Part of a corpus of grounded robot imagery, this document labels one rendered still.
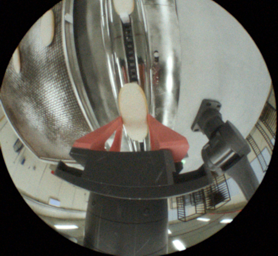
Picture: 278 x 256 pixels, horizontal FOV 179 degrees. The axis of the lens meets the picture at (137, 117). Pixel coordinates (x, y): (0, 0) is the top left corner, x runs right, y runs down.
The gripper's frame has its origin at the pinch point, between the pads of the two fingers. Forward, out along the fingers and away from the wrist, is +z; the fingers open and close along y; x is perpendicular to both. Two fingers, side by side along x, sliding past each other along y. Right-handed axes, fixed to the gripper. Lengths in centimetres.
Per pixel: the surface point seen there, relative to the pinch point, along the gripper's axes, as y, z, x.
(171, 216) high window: -155, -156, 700
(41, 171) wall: 371, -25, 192
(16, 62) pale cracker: 27.4, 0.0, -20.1
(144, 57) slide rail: -2.2, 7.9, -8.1
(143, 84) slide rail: -1.6, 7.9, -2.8
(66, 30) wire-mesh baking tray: 9.5, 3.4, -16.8
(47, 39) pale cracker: 13.9, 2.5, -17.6
